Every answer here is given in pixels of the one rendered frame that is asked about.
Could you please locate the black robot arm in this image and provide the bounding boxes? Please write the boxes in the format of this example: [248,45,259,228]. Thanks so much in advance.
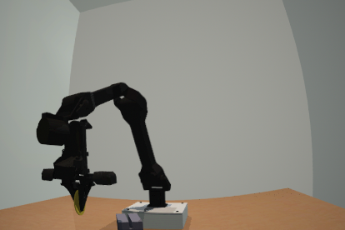
[36,82,171,208]

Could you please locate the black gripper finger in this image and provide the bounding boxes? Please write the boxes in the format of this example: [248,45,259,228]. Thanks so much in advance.
[60,182,80,200]
[76,183,95,212]

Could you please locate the gold coin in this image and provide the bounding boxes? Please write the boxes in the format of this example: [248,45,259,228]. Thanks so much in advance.
[73,190,86,215]

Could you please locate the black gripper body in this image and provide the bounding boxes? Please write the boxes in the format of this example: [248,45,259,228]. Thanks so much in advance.
[42,147,117,185]

